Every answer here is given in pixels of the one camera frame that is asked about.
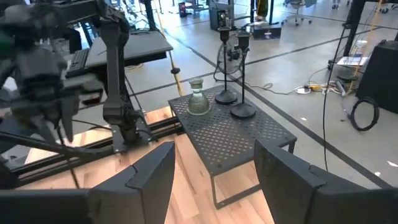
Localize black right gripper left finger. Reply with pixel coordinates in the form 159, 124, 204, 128
88, 141, 177, 224

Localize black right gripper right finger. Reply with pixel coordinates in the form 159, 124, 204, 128
252, 138, 374, 224

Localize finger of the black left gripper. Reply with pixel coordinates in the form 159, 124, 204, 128
60, 95, 76, 143
30, 114, 59, 145

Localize black metal candlestick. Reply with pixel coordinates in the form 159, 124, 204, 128
214, 26, 239, 106
229, 30, 258, 120

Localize green ribbed glass candle holder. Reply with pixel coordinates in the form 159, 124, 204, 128
187, 77, 212, 116

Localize yellow stick with black knob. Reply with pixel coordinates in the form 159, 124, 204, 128
154, 0, 185, 97

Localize black keyboard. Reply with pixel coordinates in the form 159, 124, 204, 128
65, 48, 91, 78

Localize black perforated metal shelf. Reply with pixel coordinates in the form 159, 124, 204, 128
167, 84, 298, 210

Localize black desk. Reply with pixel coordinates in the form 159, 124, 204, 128
63, 30, 174, 80

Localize white paper sheets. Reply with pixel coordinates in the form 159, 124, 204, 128
336, 55, 370, 67

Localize black equipment case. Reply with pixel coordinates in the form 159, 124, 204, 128
356, 39, 398, 114

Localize black floor fan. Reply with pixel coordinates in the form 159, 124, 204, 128
213, 33, 247, 83

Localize white bucket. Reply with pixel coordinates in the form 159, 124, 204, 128
354, 39, 369, 57

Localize dark floor box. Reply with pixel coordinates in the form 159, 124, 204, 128
251, 24, 282, 40

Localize gray office chair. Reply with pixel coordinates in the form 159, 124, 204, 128
281, 0, 313, 27

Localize black computer tower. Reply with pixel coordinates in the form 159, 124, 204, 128
208, 0, 233, 32

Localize person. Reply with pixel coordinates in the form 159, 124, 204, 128
255, 0, 271, 19

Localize black aluminium table frame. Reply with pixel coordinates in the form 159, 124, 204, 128
0, 116, 187, 189

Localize long black cable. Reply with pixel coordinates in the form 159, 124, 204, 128
321, 24, 348, 172

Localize power strip with cords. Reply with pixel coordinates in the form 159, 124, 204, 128
294, 80, 348, 96

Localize black coiled cable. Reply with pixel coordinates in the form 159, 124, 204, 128
349, 96, 381, 132

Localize black table post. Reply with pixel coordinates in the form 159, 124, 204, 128
343, 0, 367, 57

